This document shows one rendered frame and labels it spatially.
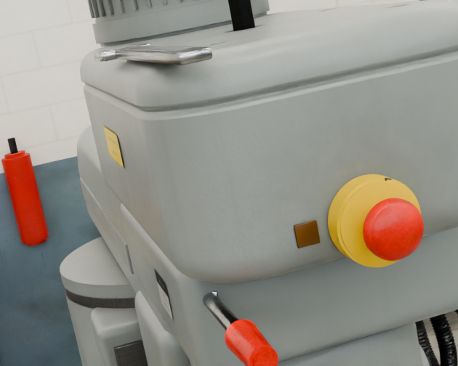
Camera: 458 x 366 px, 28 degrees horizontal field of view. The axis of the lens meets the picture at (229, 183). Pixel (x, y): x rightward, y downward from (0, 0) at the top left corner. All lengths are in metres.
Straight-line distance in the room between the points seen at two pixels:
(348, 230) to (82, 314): 0.81
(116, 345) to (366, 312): 0.55
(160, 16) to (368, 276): 0.37
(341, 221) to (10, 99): 4.45
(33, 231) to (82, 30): 1.10
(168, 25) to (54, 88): 4.06
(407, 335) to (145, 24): 0.41
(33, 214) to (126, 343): 3.72
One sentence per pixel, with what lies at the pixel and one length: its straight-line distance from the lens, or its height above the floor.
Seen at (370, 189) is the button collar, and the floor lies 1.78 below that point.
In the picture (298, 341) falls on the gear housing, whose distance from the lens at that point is 0.73.
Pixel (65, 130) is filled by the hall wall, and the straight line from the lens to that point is 5.02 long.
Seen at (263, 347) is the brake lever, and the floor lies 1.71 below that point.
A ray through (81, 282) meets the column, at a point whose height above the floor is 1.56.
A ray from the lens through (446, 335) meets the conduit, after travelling 1.17.
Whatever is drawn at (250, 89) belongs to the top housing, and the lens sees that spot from 0.58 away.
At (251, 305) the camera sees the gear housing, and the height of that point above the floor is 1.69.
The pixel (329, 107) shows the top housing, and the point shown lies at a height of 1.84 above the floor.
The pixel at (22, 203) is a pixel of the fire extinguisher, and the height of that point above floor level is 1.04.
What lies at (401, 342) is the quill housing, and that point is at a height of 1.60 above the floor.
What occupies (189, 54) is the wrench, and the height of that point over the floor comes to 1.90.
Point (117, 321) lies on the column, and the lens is 1.24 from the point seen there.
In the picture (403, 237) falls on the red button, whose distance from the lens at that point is 0.58.
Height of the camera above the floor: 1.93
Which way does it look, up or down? 12 degrees down
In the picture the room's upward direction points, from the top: 11 degrees counter-clockwise
